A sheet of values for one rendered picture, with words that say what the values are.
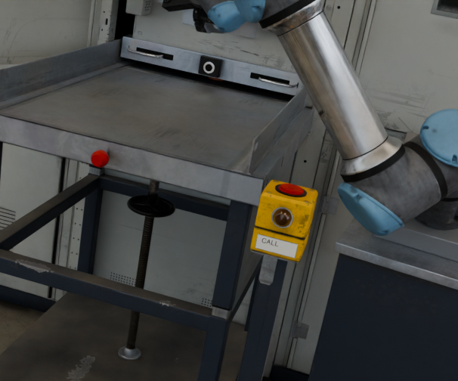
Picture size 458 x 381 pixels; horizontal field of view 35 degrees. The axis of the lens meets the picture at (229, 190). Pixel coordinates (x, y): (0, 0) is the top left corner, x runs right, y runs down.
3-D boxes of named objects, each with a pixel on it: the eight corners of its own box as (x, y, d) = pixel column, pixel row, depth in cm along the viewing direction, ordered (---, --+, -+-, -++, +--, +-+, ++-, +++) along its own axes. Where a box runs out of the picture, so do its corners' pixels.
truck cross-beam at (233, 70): (303, 97, 199) (307, 76, 197) (119, 57, 209) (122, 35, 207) (306, 94, 204) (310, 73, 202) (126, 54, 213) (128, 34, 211)
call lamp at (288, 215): (289, 233, 109) (294, 212, 108) (267, 227, 110) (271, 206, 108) (291, 230, 110) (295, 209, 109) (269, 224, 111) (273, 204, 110)
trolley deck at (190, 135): (259, 207, 135) (265, 177, 133) (-39, 131, 146) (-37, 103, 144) (310, 130, 198) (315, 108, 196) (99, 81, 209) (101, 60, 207)
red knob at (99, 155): (103, 170, 136) (106, 154, 135) (88, 166, 136) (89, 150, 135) (112, 164, 140) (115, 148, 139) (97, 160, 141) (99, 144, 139)
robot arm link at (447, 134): (496, 175, 131) (511, 135, 119) (437, 215, 129) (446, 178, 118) (452, 131, 137) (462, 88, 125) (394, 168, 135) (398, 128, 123)
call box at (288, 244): (298, 265, 112) (312, 204, 108) (249, 252, 113) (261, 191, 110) (306, 246, 119) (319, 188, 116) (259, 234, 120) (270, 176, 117)
